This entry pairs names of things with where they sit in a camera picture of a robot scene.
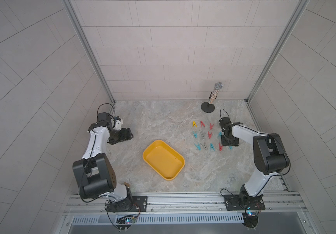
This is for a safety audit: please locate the grey clothespin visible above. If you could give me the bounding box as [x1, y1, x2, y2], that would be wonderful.
[200, 131, 205, 139]
[201, 143, 208, 150]

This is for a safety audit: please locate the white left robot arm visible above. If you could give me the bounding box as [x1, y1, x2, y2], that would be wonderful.
[72, 121, 133, 203]

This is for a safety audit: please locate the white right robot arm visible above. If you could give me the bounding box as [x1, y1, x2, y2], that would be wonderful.
[219, 118, 290, 197]

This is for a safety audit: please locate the yellow plastic storage box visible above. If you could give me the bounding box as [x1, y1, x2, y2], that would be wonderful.
[143, 140, 185, 181]

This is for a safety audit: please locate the glittery stand with black base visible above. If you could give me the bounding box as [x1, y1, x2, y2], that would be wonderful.
[201, 82, 223, 113]

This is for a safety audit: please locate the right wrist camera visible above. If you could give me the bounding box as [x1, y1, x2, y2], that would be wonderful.
[219, 117, 232, 130]

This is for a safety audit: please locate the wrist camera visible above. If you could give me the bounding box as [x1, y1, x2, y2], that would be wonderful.
[97, 112, 111, 123]
[219, 117, 232, 130]

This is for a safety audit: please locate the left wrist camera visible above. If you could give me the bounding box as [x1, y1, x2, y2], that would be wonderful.
[97, 112, 111, 123]

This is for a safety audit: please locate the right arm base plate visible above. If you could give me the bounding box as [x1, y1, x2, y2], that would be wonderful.
[223, 194, 265, 211]

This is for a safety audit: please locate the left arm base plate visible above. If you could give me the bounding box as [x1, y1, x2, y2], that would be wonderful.
[105, 196, 148, 213]

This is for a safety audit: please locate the aluminium front rail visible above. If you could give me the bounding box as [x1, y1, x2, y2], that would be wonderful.
[65, 191, 306, 215]

